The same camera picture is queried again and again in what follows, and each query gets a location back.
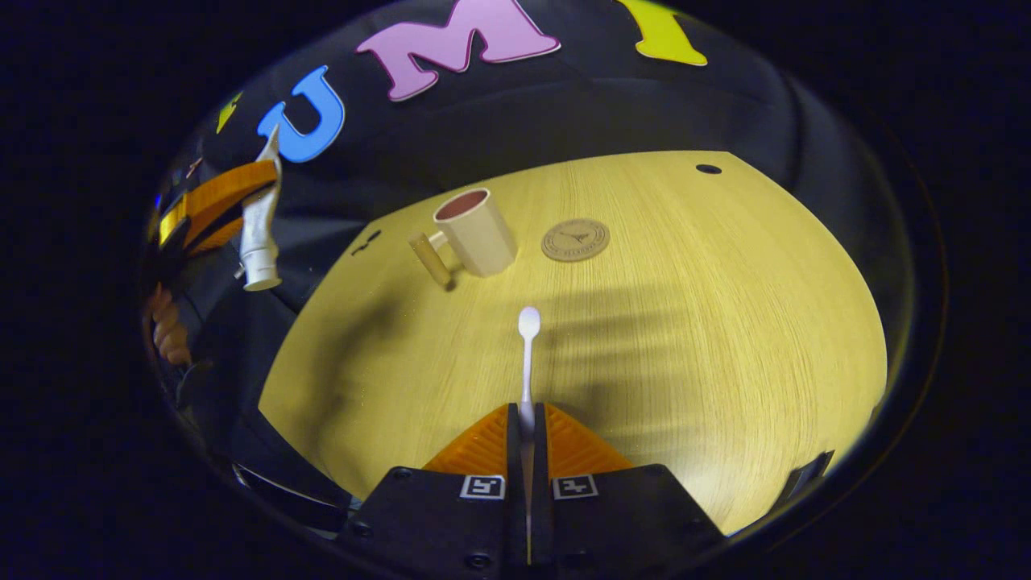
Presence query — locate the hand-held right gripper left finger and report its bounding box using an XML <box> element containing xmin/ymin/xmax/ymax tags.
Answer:
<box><xmin>338</xmin><ymin>403</ymin><xmax>528</xmax><ymax>580</ymax></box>

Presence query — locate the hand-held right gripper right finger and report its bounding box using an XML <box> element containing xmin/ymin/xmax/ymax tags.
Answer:
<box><xmin>534</xmin><ymin>403</ymin><xmax>726</xmax><ymax>580</ymax></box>

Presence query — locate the white and blue toothpaste tube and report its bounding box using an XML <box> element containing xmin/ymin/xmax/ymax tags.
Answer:
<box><xmin>236</xmin><ymin>125</ymin><xmax>284</xmax><ymax>292</ymax></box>

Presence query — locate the pale pink toothbrush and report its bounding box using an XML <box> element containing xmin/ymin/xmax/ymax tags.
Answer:
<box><xmin>515</xmin><ymin>306</ymin><xmax>543</xmax><ymax>565</ymax></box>

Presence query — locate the cream cup with wooden handle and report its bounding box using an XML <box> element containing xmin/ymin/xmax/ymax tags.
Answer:
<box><xmin>408</xmin><ymin>188</ymin><xmax>518</xmax><ymax>291</ymax></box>

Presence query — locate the round cork coaster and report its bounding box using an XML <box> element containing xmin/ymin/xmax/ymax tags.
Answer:
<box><xmin>540</xmin><ymin>218</ymin><xmax>611</xmax><ymax>263</ymax></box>

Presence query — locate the light wooden desktop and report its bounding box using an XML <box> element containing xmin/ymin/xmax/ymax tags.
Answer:
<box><xmin>258</xmin><ymin>150</ymin><xmax>889</xmax><ymax>537</ymax></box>

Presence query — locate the black backdrop cloth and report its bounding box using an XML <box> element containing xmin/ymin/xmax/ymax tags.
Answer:
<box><xmin>145</xmin><ymin>0</ymin><xmax>919</xmax><ymax>516</ymax></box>

